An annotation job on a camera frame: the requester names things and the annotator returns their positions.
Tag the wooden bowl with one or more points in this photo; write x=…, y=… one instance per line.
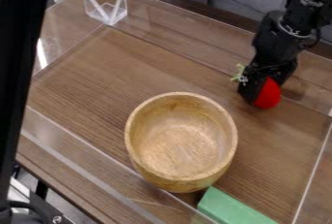
x=182, y=139

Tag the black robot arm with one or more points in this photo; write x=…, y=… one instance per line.
x=286, y=33

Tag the green block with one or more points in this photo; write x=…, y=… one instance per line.
x=228, y=211

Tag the black clamp with cable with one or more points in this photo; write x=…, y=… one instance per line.
x=29, y=209

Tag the clear acrylic tray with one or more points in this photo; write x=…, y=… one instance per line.
x=99, y=70

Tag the red felt fruit green leaf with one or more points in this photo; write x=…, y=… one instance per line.
x=271, y=95

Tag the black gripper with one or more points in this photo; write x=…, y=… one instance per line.
x=255, y=75

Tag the black vertical pole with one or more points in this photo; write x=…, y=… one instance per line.
x=21, y=25

